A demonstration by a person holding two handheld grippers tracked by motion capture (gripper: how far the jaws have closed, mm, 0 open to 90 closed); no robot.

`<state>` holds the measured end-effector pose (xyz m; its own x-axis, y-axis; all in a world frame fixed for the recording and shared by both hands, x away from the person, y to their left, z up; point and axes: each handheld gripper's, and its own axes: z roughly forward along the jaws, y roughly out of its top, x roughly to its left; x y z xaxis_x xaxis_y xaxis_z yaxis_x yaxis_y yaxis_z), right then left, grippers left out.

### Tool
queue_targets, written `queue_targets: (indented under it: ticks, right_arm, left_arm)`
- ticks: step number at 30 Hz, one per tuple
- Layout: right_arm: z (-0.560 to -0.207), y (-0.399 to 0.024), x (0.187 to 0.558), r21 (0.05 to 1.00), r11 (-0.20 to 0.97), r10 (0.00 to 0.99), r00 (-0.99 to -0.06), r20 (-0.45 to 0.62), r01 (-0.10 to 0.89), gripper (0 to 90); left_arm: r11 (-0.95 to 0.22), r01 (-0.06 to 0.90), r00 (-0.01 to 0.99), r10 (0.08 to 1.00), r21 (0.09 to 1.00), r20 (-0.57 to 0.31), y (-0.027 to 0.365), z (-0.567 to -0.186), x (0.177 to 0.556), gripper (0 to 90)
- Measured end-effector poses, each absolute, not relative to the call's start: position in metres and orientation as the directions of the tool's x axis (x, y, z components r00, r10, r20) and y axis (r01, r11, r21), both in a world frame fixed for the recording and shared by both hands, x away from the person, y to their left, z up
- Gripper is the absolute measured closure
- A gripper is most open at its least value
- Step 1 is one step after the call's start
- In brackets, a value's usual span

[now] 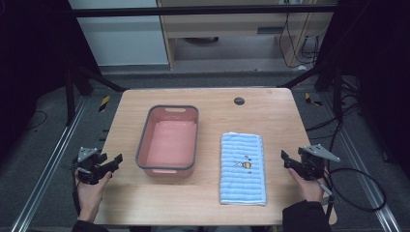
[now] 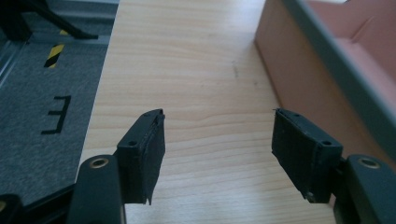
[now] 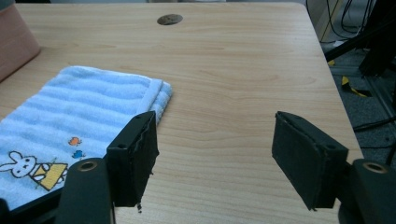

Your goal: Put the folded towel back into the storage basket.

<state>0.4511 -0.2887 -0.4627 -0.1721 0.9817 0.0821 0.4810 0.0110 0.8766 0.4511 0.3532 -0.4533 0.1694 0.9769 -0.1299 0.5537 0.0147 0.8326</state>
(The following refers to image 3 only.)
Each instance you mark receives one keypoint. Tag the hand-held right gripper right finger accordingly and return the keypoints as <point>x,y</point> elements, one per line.
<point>306,161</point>

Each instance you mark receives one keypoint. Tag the yellow black tape piece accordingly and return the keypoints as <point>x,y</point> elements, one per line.
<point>353,88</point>

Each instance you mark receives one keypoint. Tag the black metal stand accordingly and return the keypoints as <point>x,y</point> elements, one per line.
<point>373,40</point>

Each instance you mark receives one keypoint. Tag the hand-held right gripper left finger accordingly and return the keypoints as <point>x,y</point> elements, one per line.
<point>130,165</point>

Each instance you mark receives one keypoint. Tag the light blue rabbit print towel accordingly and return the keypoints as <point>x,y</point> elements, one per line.
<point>81,109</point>

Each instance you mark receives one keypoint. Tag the brown cardboard box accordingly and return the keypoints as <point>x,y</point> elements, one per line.
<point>14,40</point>

